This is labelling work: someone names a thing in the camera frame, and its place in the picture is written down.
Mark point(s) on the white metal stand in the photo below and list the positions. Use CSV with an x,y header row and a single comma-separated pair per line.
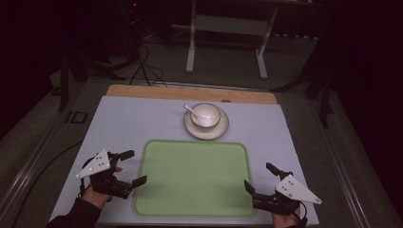
x,y
228,25

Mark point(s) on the green placemat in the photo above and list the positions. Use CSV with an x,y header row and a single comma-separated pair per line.
x,y
193,180

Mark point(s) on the white ceramic spoon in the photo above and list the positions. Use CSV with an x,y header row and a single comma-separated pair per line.
x,y
191,110

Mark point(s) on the person's left hand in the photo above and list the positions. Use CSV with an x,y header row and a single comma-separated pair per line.
x,y
96,199

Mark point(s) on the white dark-rimmed plate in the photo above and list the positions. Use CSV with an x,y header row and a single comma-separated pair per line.
x,y
206,133

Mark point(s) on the pale lavender table sheet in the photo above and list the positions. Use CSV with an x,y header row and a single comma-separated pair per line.
x,y
126,126

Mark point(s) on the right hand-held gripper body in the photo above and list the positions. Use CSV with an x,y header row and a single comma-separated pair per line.
x,y
278,202

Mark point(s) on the person's right hand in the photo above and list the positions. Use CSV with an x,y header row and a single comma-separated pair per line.
x,y
286,221

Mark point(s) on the black floor socket box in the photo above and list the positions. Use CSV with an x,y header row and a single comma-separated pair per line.
x,y
76,117

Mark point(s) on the black metal stand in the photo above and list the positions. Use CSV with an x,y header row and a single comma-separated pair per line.
x,y
324,95
64,85

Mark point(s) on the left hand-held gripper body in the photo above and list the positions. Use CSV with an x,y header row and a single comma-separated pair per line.
x,y
106,185

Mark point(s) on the dark equipment with red light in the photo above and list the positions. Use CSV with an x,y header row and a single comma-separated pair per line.
x,y
133,28

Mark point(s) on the white ceramic bowl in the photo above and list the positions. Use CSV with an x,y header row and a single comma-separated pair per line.
x,y
207,117

